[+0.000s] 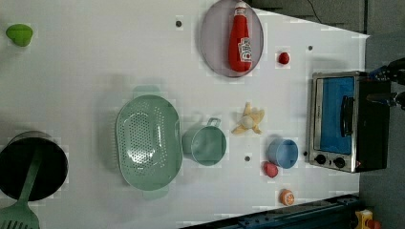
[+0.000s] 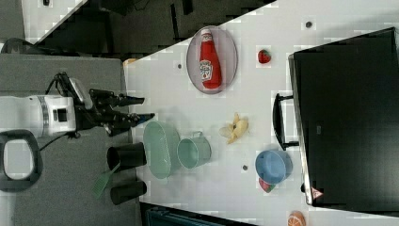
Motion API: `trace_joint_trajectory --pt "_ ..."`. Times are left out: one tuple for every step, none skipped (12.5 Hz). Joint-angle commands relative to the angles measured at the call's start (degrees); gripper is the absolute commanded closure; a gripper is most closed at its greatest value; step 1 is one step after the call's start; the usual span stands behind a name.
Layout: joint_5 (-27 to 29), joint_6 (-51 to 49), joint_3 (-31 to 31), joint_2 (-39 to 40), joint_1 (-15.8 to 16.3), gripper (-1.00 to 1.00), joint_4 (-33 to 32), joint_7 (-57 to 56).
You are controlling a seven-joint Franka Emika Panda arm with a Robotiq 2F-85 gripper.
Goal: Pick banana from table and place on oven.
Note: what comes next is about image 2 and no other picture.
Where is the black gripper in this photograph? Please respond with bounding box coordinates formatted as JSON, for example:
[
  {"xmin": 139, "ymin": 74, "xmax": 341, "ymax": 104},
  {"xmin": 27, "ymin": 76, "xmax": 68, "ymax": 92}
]
[{"xmin": 74, "ymin": 89, "xmax": 155, "ymax": 137}]

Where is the peeled plush banana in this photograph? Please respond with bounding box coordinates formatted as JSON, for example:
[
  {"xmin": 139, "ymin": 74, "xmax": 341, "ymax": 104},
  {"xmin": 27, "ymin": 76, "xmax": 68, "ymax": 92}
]
[{"xmin": 219, "ymin": 113, "xmax": 248, "ymax": 144}]

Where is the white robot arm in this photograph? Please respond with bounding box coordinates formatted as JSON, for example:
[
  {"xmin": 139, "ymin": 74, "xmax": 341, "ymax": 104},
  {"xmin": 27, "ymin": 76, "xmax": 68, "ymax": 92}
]
[{"xmin": 1, "ymin": 89, "xmax": 154, "ymax": 137}]

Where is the black toaster oven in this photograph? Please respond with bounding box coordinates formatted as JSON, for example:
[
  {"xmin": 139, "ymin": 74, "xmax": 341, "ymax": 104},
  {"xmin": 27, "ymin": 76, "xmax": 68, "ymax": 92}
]
[{"xmin": 273, "ymin": 27, "xmax": 399, "ymax": 217}]

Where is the black utensil cup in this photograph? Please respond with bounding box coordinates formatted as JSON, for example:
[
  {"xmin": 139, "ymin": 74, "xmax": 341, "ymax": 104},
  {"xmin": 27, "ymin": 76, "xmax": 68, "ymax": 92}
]
[{"xmin": 106, "ymin": 142, "xmax": 147, "ymax": 170}]

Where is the green colander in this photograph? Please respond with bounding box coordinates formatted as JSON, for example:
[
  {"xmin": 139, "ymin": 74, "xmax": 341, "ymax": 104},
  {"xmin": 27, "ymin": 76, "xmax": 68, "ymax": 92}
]
[{"xmin": 143, "ymin": 121, "xmax": 180, "ymax": 180}]

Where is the green measuring cup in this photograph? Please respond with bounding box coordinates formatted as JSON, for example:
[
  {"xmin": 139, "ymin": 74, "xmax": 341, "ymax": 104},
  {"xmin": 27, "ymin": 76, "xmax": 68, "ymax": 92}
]
[{"xmin": 177, "ymin": 131, "xmax": 212, "ymax": 170}]

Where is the green spatula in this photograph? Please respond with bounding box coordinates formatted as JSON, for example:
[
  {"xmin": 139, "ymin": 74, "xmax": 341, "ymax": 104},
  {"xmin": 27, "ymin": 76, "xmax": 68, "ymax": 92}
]
[{"xmin": 92, "ymin": 164, "xmax": 120, "ymax": 199}]

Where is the red plush ketchup bottle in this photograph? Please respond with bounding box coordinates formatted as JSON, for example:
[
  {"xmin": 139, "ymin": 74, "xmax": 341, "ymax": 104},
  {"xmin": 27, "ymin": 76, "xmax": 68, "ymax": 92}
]
[{"xmin": 199, "ymin": 28, "xmax": 222, "ymax": 89}]

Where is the grey oval plate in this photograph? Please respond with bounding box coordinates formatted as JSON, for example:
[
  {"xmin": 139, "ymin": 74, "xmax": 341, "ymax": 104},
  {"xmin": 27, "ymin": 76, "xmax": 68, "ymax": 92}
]
[{"xmin": 186, "ymin": 25, "xmax": 238, "ymax": 94}]

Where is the red plush strawberry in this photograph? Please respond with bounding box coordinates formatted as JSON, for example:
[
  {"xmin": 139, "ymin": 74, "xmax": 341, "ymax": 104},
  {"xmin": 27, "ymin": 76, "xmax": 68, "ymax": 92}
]
[{"xmin": 258, "ymin": 49, "xmax": 271, "ymax": 64}]

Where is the blue cup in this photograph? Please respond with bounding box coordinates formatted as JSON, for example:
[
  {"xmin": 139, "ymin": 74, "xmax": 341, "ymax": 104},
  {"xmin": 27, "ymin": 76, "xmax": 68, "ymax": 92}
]
[{"xmin": 255, "ymin": 150, "xmax": 293, "ymax": 185}]

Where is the plush watermelon slice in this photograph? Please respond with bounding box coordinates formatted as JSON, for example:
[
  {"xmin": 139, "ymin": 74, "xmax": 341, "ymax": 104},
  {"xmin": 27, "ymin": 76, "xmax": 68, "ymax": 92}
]
[{"xmin": 258, "ymin": 178, "xmax": 275, "ymax": 193}]

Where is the plush orange slice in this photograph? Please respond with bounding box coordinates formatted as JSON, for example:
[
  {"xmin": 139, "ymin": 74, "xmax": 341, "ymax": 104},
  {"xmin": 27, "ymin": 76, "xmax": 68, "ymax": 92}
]
[{"xmin": 287, "ymin": 211, "xmax": 306, "ymax": 226}]

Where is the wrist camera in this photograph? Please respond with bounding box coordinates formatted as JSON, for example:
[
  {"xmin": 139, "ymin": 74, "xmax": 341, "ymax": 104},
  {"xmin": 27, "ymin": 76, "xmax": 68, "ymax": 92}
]
[{"xmin": 70, "ymin": 78, "xmax": 93, "ymax": 109}]

